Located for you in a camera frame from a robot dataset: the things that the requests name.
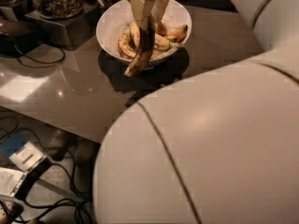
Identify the blue white floor box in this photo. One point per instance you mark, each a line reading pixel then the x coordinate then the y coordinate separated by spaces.
pixel 23 153

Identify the white ceramic bowl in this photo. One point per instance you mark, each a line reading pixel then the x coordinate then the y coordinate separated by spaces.
pixel 116 20

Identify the white power strip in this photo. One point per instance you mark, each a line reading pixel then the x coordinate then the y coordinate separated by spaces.
pixel 9 211

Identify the glass jar of nuts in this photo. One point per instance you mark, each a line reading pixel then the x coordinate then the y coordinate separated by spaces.
pixel 58 9

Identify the small orange banana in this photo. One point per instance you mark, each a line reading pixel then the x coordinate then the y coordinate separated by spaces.
pixel 178 34

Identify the spotted banana bunch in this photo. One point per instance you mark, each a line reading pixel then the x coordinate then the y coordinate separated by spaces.
pixel 128 43

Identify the dark round appliance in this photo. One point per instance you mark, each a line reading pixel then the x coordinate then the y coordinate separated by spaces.
pixel 17 37

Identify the steel display stand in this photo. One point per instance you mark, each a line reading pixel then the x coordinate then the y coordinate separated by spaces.
pixel 73 32
pixel 17 11

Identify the small upright yellow banana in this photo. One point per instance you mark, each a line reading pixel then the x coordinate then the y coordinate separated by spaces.
pixel 161 28

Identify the long spotted banana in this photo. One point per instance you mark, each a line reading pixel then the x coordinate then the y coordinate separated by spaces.
pixel 144 52

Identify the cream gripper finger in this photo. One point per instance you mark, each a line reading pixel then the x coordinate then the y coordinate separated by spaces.
pixel 158 9
pixel 141 10

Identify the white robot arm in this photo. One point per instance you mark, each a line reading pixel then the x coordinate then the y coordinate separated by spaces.
pixel 221 147

